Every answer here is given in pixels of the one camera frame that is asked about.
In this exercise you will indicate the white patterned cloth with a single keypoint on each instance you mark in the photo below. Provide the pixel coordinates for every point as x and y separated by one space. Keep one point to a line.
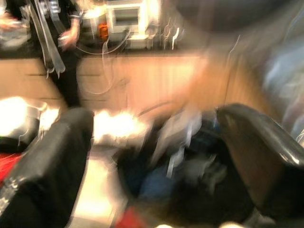
183 133

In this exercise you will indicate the black plastic laundry basket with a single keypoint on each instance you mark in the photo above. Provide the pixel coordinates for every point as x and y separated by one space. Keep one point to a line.
204 204

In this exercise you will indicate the blue denim jeans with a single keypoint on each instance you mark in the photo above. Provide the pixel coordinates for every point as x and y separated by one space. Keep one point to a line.
155 184

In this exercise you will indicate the white machine with screen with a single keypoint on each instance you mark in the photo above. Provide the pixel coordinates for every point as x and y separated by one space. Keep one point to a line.
126 16

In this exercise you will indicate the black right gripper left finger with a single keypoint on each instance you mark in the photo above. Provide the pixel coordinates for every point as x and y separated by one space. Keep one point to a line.
50 171

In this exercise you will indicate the person in black clothes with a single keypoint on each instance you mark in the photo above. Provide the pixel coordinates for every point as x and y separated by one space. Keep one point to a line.
67 71

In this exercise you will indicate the small orange object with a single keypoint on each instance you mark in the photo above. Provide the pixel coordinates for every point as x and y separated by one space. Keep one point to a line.
103 31

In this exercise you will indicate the red fabric item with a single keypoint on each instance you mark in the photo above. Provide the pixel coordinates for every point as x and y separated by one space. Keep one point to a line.
9 168

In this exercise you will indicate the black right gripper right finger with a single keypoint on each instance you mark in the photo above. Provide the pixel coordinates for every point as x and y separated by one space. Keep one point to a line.
263 152

